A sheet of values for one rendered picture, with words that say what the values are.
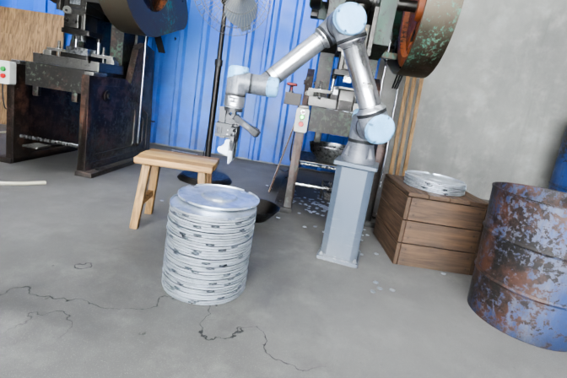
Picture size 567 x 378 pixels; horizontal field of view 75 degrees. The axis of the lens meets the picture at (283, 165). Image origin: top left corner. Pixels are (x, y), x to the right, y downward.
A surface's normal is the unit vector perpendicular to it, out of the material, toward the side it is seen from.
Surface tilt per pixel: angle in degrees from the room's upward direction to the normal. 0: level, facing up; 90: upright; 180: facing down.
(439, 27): 115
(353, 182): 90
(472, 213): 90
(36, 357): 0
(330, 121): 90
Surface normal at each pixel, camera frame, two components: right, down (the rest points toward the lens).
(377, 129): 0.15, 0.33
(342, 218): -0.28, 0.14
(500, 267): -0.93, -0.04
